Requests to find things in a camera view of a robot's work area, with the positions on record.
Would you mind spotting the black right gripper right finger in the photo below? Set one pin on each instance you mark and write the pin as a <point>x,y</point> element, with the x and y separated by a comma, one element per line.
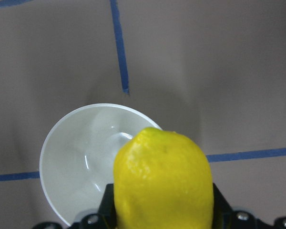
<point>222,212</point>

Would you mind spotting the yellow lemon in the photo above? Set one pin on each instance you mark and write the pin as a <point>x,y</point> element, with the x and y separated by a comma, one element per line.
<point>162,180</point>

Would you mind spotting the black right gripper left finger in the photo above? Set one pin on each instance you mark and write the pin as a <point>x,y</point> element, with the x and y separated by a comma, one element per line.
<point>107,217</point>

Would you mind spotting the cream ceramic bowl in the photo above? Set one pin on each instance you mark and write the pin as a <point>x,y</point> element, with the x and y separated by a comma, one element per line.
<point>77,156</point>

